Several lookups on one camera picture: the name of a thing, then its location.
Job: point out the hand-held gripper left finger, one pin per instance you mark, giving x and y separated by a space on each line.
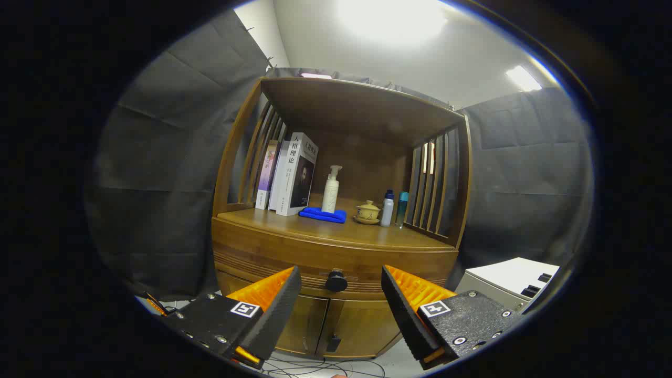
278 310

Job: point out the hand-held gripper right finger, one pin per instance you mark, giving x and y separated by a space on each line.
404 315

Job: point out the wooden drawer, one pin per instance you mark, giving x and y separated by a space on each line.
273 247

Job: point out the black drawer knob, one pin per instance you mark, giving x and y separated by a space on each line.
336 281

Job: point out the wooden cabinet door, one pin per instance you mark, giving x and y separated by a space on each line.
310 320
362 325

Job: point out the wooden cabinet countertop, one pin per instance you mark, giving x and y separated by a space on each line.
367 233

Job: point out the white filing cabinet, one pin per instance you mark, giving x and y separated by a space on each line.
504 278

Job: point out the wooden cabinet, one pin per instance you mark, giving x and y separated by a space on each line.
341 105

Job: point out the yellow saucer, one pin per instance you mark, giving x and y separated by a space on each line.
366 221

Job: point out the blue folded cloth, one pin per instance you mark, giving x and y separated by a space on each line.
320 214

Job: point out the teal bottle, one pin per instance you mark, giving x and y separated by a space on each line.
401 210

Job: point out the white bottle with blue cap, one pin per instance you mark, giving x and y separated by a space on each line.
387 210

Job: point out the yellow lidded teacup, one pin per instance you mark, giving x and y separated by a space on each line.
368 211

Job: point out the orange and black device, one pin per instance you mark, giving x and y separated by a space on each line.
156 306

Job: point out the thin white book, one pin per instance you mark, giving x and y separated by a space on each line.
278 184

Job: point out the white pump bottle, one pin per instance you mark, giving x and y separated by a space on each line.
331 194

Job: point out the purple book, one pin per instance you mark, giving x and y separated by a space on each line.
266 173

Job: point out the large white portrait book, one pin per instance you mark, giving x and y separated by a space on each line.
299 173

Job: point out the rectangular ceiling light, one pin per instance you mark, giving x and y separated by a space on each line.
522 79

